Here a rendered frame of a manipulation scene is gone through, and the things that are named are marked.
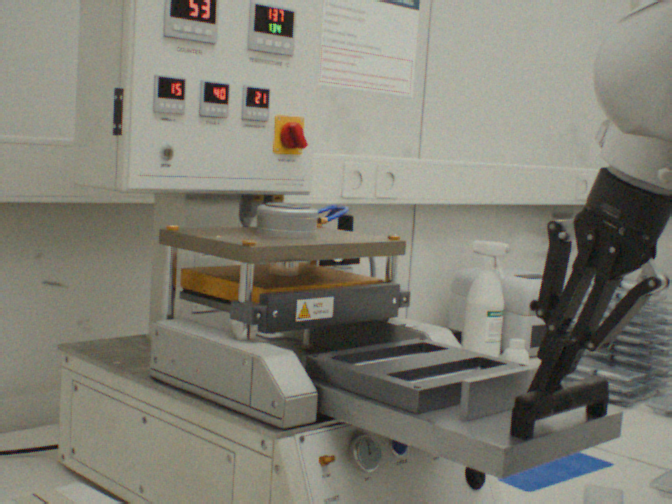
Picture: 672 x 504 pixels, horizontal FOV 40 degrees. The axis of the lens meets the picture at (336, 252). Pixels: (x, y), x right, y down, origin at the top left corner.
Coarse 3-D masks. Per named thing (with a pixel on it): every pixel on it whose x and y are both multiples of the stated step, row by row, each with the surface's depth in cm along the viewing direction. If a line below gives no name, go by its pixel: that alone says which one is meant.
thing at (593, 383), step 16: (560, 384) 92; (576, 384) 93; (592, 384) 94; (608, 384) 96; (528, 400) 86; (544, 400) 87; (560, 400) 90; (576, 400) 92; (592, 400) 94; (512, 416) 87; (528, 416) 86; (544, 416) 88; (512, 432) 87; (528, 432) 86
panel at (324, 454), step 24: (312, 432) 99; (336, 432) 102; (360, 432) 104; (312, 456) 98; (336, 456) 101; (384, 456) 106; (408, 456) 108; (432, 456) 111; (312, 480) 97; (336, 480) 100; (360, 480) 102; (384, 480) 104; (408, 480) 107; (432, 480) 110; (456, 480) 112
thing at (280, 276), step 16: (192, 272) 117; (208, 272) 117; (224, 272) 118; (256, 272) 120; (272, 272) 119; (288, 272) 119; (304, 272) 123; (320, 272) 124; (336, 272) 125; (192, 288) 118; (208, 288) 115; (224, 288) 113; (256, 288) 109; (272, 288) 108; (288, 288) 110; (304, 288) 112; (208, 304) 115; (224, 304) 113
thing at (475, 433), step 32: (320, 384) 101; (480, 384) 92; (512, 384) 96; (352, 416) 97; (384, 416) 94; (416, 416) 92; (448, 416) 92; (480, 416) 93; (576, 416) 96; (608, 416) 97; (448, 448) 88; (480, 448) 86; (512, 448) 85; (544, 448) 89; (576, 448) 93
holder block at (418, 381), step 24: (312, 360) 103; (336, 360) 102; (360, 360) 107; (384, 360) 104; (408, 360) 104; (432, 360) 105; (456, 360) 106; (480, 360) 109; (504, 360) 108; (336, 384) 100; (360, 384) 98; (384, 384) 95; (408, 384) 94; (432, 384) 95; (456, 384) 96; (408, 408) 93; (432, 408) 94
